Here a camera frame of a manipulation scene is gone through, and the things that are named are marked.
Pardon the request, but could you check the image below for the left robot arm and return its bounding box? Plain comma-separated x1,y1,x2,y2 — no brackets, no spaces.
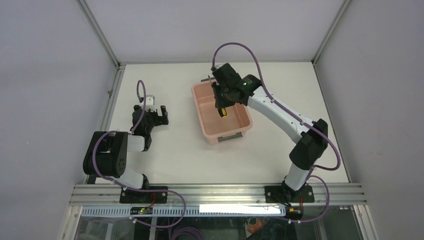
82,105,169,203

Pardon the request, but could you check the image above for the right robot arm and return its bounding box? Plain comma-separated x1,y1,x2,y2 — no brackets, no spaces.
211,63,328,203

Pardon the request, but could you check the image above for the aluminium frame post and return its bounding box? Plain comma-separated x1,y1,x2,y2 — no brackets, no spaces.
311,0,352,67
76,0,125,131

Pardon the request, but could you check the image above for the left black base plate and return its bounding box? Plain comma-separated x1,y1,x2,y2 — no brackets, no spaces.
119,185,168,204

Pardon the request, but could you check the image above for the aluminium front rail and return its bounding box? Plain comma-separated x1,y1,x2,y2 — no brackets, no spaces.
69,182,367,206

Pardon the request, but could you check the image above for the white slotted cable duct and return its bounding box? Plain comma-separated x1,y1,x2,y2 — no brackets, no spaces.
81,204,299,218

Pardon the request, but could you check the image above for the orange object below table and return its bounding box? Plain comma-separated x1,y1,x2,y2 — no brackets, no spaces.
245,217,268,234

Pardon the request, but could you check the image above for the black yellow screwdriver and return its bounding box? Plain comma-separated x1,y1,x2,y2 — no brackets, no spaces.
207,76,228,118

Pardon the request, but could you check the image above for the right aluminium frame post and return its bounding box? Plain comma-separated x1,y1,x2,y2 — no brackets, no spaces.
311,0,352,67

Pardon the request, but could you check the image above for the left aluminium frame post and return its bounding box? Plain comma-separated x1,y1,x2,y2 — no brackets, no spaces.
76,0,125,131

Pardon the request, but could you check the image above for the pink plastic bin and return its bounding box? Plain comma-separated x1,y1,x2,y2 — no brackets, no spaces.
191,79,253,145

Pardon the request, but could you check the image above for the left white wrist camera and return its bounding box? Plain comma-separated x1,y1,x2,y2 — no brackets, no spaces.
139,95,157,112

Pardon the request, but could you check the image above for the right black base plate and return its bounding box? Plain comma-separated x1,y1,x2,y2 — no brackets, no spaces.
264,185,315,204

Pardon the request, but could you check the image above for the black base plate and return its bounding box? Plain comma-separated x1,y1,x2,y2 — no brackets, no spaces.
119,185,168,204
264,185,315,204

